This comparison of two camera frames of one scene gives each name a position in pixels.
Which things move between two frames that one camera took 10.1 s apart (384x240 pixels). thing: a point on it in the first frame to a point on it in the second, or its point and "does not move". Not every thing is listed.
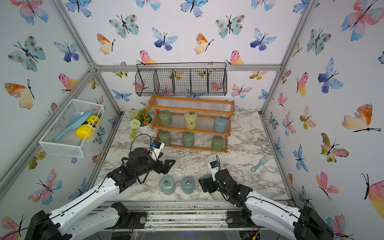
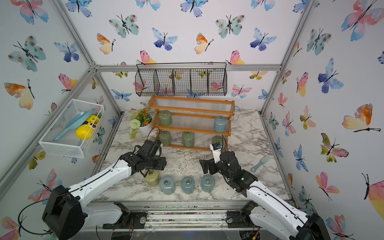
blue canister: (167, 185) does not move
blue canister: (187, 184) does not move
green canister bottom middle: (188, 139) does not move
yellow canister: (190, 118) to (152, 177)
